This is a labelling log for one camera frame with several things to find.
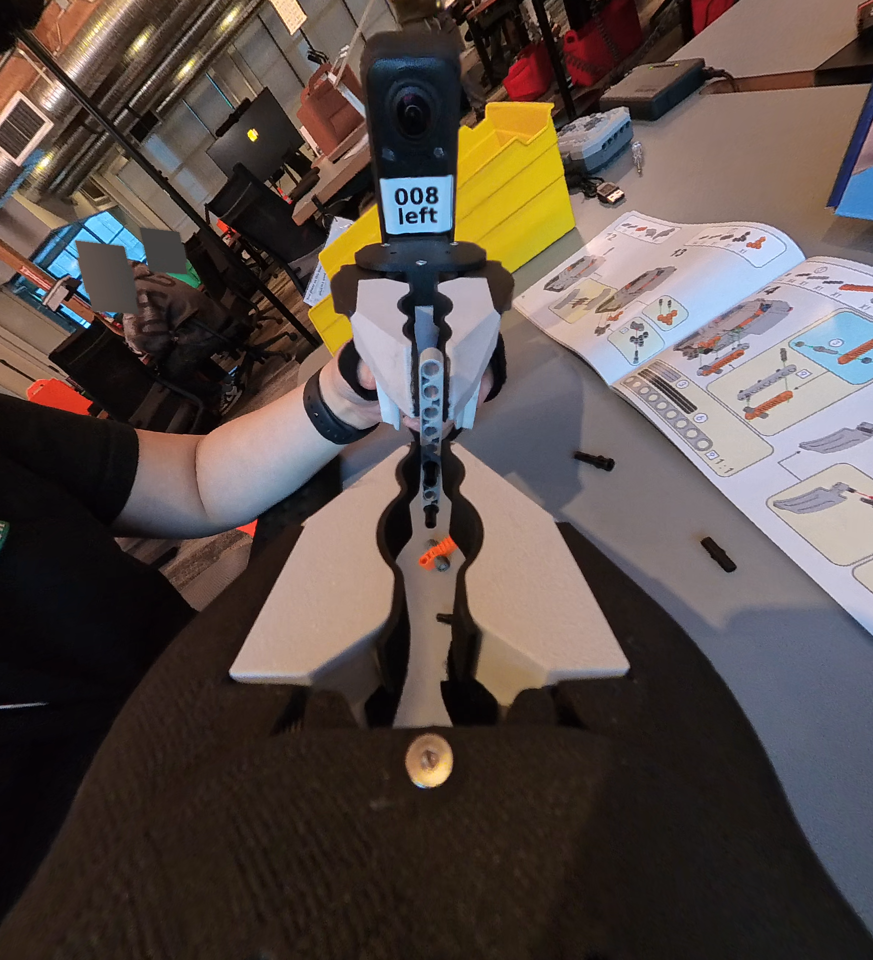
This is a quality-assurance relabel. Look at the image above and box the grey desk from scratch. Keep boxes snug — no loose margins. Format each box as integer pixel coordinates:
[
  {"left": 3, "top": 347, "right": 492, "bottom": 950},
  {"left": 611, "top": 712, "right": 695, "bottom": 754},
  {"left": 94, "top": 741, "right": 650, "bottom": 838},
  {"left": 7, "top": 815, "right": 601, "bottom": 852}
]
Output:
[{"left": 252, "top": 82, "right": 873, "bottom": 960}]

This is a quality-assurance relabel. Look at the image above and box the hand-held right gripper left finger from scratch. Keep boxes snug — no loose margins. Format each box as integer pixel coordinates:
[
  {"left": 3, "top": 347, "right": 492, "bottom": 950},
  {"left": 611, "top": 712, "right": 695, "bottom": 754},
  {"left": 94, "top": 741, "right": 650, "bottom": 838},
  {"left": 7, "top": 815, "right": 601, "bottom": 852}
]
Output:
[{"left": 230, "top": 442, "right": 413, "bottom": 726}]

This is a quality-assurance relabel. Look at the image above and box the silver ventilation duct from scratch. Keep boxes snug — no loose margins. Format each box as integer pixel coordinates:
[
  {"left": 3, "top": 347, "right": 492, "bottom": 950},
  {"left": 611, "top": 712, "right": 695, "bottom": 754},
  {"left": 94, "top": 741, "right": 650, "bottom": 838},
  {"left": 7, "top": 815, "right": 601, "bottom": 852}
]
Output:
[{"left": 0, "top": 0, "right": 273, "bottom": 207}]

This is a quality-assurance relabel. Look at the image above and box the black wristband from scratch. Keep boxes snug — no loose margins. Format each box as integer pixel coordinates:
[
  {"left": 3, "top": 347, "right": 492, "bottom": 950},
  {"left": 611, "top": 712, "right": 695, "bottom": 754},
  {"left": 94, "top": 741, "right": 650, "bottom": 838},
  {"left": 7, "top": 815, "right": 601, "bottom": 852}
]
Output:
[{"left": 303, "top": 367, "right": 379, "bottom": 445}]

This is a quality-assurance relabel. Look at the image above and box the orange connector piece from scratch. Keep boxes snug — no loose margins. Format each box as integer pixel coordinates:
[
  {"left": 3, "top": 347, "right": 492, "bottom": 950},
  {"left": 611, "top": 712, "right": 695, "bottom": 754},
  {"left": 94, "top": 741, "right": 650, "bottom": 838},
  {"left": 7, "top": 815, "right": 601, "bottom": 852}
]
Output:
[{"left": 415, "top": 534, "right": 459, "bottom": 574}]

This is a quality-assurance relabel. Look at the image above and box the black adapter box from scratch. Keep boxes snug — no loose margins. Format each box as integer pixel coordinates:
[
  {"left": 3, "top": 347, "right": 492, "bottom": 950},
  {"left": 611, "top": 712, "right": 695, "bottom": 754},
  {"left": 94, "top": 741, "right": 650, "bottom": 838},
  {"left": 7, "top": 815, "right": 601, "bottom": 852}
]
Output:
[{"left": 600, "top": 58, "right": 708, "bottom": 121}]

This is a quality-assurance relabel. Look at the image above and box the adjacent grey table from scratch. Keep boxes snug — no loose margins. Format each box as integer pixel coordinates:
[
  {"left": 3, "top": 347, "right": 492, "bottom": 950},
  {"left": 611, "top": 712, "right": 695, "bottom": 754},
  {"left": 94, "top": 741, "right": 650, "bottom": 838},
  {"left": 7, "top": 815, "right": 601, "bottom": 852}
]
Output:
[{"left": 665, "top": 0, "right": 873, "bottom": 95}]

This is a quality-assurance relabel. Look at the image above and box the yellow storage bin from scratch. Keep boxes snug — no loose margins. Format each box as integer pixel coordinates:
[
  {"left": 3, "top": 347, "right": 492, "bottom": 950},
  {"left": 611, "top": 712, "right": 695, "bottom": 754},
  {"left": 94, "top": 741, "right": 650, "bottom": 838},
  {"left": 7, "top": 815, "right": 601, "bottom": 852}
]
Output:
[{"left": 309, "top": 101, "right": 576, "bottom": 354}]

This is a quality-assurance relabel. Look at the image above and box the open instruction booklet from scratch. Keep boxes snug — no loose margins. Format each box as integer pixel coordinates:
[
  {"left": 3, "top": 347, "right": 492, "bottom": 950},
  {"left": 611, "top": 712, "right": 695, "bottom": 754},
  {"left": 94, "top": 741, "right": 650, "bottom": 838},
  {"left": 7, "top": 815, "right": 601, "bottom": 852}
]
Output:
[{"left": 513, "top": 212, "right": 873, "bottom": 663}]

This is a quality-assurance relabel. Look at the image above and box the black office chair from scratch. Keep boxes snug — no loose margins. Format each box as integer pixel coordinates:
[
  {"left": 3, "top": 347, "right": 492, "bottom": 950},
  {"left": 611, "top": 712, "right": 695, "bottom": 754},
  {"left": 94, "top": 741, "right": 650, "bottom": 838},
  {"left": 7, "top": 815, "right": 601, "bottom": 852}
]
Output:
[{"left": 204, "top": 165, "right": 329, "bottom": 301}]

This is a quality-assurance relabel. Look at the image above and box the black usb cable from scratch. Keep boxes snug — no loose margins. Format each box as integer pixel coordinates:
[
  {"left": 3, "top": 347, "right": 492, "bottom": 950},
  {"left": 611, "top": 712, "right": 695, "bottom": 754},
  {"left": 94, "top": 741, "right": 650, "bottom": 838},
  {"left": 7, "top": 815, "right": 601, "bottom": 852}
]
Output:
[{"left": 564, "top": 166, "right": 627, "bottom": 205}]

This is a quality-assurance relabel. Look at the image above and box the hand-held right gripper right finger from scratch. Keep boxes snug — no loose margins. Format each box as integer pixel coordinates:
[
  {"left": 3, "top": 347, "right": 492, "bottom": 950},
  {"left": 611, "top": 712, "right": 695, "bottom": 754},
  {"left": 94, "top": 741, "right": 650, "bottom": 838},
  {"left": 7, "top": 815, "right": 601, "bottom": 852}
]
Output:
[{"left": 450, "top": 442, "right": 631, "bottom": 723}]

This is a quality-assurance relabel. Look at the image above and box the red bag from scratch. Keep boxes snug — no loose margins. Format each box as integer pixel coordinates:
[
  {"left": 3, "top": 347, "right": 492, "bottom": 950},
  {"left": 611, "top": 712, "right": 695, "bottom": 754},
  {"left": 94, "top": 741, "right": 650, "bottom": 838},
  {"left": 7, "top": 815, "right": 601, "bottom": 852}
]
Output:
[
  {"left": 564, "top": 7, "right": 644, "bottom": 85},
  {"left": 502, "top": 41, "right": 567, "bottom": 100}
]

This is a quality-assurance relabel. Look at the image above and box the black stand pole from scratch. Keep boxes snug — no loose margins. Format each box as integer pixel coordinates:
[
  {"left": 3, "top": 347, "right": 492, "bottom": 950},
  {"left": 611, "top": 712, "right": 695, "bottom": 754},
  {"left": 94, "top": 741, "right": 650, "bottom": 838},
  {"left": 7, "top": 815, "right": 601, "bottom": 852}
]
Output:
[
  {"left": 534, "top": 0, "right": 577, "bottom": 121},
  {"left": 20, "top": 30, "right": 323, "bottom": 350}
]

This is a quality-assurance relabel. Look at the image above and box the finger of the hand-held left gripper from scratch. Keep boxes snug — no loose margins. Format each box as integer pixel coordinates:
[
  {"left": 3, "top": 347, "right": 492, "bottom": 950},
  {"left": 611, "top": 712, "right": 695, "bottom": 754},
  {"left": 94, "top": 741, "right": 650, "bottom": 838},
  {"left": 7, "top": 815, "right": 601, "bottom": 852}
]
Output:
[
  {"left": 436, "top": 279, "right": 502, "bottom": 431},
  {"left": 351, "top": 279, "right": 427, "bottom": 432}
]

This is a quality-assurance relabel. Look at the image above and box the white air vent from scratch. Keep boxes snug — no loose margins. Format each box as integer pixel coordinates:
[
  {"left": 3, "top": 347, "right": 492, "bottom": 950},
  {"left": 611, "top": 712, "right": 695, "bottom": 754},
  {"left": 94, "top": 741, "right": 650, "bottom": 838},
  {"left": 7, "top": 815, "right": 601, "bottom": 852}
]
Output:
[{"left": 0, "top": 91, "right": 55, "bottom": 168}]

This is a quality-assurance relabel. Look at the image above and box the brown bag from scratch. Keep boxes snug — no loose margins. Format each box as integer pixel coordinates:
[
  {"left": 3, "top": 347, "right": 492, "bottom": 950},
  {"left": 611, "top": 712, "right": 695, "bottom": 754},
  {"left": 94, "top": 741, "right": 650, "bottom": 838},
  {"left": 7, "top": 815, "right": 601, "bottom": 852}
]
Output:
[{"left": 296, "top": 62, "right": 369, "bottom": 141}]

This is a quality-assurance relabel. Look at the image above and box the person's left forearm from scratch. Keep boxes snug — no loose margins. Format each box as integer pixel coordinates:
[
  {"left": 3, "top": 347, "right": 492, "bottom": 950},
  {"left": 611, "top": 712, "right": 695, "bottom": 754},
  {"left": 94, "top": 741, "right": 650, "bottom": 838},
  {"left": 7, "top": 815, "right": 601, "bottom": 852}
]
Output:
[{"left": 110, "top": 414, "right": 348, "bottom": 540}]

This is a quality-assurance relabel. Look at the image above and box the white paper leaflet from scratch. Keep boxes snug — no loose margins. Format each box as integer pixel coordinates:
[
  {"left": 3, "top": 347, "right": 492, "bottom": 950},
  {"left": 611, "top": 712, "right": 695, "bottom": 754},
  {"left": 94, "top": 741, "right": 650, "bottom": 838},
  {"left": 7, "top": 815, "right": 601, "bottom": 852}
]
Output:
[{"left": 303, "top": 216, "right": 355, "bottom": 303}]

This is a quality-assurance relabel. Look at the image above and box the grey perforated building beam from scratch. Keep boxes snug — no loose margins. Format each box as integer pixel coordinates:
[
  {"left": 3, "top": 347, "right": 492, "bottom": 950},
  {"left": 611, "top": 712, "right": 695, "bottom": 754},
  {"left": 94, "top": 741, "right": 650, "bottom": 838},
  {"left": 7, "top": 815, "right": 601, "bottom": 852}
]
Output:
[{"left": 406, "top": 346, "right": 459, "bottom": 530}]

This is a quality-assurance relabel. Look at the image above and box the black monitor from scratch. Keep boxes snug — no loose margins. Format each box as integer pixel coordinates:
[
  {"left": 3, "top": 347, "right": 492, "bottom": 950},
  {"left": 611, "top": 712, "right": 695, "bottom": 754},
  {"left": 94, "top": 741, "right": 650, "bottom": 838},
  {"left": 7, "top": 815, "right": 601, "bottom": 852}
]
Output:
[{"left": 206, "top": 88, "right": 306, "bottom": 181}]

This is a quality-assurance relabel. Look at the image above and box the person's left hand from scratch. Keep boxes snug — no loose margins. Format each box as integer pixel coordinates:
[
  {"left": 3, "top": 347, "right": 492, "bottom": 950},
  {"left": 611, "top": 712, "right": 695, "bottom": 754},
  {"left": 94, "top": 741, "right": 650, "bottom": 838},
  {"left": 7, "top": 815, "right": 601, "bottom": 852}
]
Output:
[{"left": 321, "top": 341, "right": 500, "bottom": 445}]

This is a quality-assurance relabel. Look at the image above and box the grey battery hub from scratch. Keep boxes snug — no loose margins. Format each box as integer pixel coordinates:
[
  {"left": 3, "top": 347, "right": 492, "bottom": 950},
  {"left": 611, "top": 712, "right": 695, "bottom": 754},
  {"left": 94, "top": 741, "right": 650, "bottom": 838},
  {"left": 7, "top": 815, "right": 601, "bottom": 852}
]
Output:
[{"left": 555, "top": 106, "right": 635, "bottom": 172}]

